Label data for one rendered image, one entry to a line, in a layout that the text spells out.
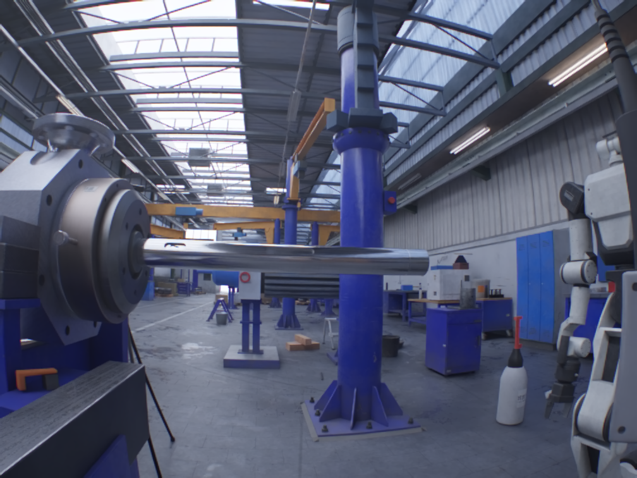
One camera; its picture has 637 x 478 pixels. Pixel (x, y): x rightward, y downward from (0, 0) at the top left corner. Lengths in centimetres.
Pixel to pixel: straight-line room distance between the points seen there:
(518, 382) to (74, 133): 270
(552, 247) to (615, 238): 445
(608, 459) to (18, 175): 170
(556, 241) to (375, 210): 368
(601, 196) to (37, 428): 132
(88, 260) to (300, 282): 370
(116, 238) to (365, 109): 204
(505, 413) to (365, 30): 297
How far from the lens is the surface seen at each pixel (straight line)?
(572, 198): 136
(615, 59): 34
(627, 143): 30
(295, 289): 436
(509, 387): 265
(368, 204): 251
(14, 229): 73
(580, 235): 135
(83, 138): 104
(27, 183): 87
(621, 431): 30
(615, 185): 119
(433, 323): 417
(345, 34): 322
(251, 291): 430
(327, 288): 441
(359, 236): 247
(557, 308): 563
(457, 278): 760
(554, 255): 560
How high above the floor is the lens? 102
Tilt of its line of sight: 7 degrees up
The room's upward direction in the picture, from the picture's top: 1 degrees clockwise
